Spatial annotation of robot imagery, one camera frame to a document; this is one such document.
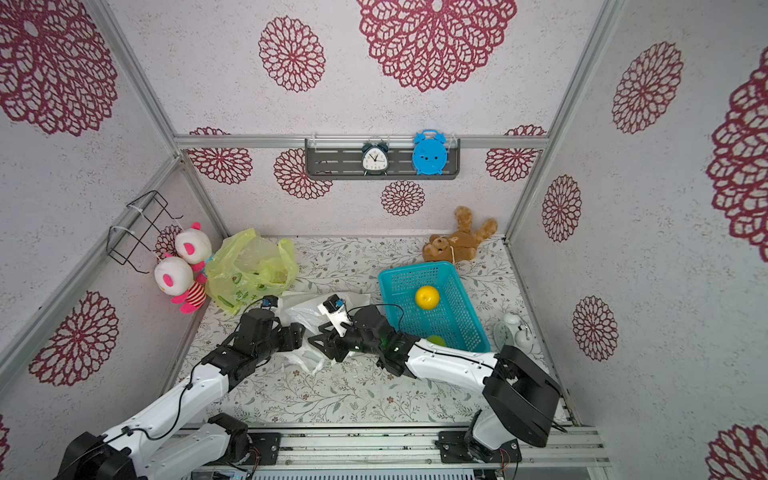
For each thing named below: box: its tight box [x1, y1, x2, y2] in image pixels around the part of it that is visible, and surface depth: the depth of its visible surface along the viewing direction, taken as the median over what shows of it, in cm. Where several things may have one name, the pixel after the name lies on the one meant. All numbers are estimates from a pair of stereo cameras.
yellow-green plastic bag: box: [206, 229, 299, 315], surface depth 96 cm
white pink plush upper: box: [175, 222, 212, 272], surface depth 96 cm
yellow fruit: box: [415, 286, 440, 310], surface depth 98 cm
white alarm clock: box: [493, 312, 534, 354], surface depth 85 cm
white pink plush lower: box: [154, 256, 207, 315], surface depth 87 cm
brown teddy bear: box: [422, 206, 498, 263], surface depth 112 cm
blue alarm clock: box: [413, 129, 448, 175], surface depth 91 cm
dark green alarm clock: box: [362, 142, 389, 177], surface depth 92 cm
